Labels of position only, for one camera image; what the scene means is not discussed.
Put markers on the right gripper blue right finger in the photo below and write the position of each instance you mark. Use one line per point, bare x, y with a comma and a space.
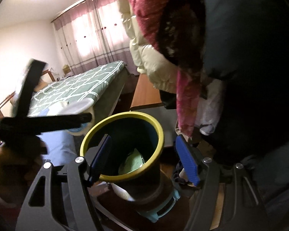
189, 163

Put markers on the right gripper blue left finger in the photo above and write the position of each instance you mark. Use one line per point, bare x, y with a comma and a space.
95, 158

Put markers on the green plastic wrapper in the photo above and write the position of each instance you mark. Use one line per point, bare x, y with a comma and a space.
133, 162

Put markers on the yellow rimmed trash bin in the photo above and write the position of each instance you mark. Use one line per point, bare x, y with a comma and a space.
148, 189

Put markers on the blue blanket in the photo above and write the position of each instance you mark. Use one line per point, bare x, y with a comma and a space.
60, 146

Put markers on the wooden desk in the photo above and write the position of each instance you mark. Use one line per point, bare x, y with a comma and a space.
145, 95

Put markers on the green checked duvet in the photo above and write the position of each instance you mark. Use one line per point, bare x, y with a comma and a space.
90, 84

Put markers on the far bedside tissue box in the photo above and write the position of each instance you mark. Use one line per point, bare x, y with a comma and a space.
66, 69

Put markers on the hanging puffer jackets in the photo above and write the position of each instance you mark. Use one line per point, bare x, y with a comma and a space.
232, 58

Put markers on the pink curtain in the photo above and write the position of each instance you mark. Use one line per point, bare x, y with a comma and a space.
91, 34

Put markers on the wooden bed frame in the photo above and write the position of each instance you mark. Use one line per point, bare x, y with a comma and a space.
22, 104

